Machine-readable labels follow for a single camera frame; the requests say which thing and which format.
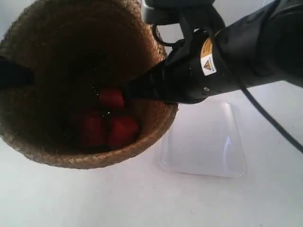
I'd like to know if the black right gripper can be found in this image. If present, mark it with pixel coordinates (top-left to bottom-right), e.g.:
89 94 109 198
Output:
120 30 234 104

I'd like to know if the brown woven wicker basket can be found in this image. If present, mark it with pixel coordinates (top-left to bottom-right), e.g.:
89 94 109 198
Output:
0 0 178 169

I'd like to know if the white rectangular plastic tray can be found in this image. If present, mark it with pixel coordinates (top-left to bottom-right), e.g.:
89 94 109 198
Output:
158 101 246 178

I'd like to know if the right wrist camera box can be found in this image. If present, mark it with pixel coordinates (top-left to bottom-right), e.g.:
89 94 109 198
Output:
141 0 214 25

